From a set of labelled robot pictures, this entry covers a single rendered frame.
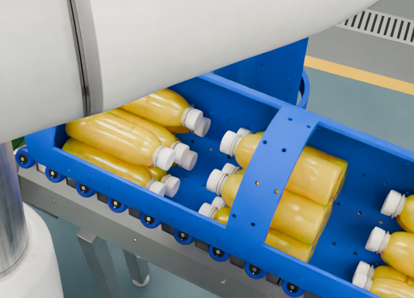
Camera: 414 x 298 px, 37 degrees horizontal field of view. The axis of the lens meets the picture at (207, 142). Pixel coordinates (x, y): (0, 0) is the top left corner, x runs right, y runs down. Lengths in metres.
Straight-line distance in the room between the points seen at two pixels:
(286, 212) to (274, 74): 0.64
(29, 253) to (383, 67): 2.22
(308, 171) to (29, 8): 0.80
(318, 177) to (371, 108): 1.66
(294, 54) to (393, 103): 1.18
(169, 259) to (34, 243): 0.53
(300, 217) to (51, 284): 0.41
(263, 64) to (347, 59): 1.27
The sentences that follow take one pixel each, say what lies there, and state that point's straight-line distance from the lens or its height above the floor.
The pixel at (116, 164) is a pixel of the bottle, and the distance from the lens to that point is 1.12.
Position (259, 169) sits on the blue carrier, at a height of 1.22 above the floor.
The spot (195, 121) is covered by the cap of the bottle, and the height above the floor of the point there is 1.12.
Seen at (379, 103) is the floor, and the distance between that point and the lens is 2.67.
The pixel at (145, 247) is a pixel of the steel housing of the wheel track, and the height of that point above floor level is 0.87.
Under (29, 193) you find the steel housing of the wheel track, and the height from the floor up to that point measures 0.86.
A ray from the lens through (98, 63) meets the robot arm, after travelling 0.26.
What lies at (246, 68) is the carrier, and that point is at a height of 0.84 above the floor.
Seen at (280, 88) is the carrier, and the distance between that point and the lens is 1.64.
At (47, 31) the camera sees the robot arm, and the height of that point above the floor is 1.86.
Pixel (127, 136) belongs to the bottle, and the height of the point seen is 1.15.
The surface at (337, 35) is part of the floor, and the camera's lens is 2.89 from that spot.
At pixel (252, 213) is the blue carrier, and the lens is 0.97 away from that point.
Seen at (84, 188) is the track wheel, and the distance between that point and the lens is 1.25.
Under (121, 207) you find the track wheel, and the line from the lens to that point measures 1.23.
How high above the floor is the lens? 2.03
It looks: 56 degrees down
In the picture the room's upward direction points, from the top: 1 degrees counter-clockwise
